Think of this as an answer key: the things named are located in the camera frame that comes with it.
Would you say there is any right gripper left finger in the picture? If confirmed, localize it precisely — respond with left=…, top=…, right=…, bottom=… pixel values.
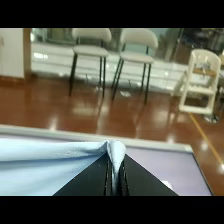
left=53, top=153, right=113, bottom=197

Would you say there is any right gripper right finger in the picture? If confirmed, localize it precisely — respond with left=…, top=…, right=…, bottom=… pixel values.
left=120, top=153, right=180, bottom=197

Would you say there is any light blue garment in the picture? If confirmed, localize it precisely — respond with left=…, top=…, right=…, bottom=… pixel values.
left=0, top=138, right=128, bottom=197

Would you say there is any white high chair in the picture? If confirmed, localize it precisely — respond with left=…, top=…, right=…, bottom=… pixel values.
left=173, top=48, right=223, bottom=116

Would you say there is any white chair with black legs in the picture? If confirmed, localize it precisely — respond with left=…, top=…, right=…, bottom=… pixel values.
left=68, top=28, right=113, bottom=99
left=110, top=28, right=160, bottom=105

